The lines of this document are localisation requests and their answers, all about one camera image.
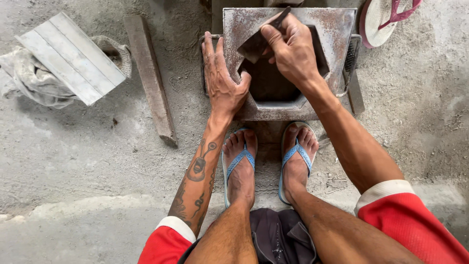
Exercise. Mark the person's left hand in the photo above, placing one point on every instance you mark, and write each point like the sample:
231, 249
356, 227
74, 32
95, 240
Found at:
221, 88

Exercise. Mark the person's right leg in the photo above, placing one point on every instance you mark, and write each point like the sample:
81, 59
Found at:
329, 227

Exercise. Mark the person's right hand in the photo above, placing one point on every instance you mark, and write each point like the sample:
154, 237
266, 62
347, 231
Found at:
295, 51

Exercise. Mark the black brush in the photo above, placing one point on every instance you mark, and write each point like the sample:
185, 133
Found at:
350, 55

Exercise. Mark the dark metal trowel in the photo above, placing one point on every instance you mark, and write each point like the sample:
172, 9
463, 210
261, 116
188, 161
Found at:
256, 44

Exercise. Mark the white and pink flip-flop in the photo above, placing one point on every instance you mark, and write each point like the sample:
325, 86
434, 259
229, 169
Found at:
377, 20

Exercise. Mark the person's leg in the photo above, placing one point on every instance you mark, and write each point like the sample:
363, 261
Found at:
234, 212
329, 227

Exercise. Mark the long wooden plank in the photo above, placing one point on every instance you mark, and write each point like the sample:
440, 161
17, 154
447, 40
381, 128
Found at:
150, 77

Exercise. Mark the person's left leg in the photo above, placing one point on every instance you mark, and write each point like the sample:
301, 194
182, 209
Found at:
234, 212

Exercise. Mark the dark grey shorts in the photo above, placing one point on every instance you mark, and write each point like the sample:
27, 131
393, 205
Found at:
282, 234

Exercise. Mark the blue flip-flop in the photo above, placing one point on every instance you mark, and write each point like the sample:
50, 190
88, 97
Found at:
238, 160
293, 154

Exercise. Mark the grey ribbed board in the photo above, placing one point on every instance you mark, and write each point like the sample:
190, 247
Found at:
71, 57

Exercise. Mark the rusty hexagonal metal mold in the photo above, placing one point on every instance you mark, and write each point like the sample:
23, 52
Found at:
329, 33

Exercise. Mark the red shirt with white cuffs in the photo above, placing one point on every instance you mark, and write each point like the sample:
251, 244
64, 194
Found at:
414, 223

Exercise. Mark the dusty grey cloth sack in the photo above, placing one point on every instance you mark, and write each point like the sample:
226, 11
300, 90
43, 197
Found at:
33, 80

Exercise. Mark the short wooden plank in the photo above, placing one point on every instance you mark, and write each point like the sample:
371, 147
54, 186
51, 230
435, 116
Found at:
355, 95

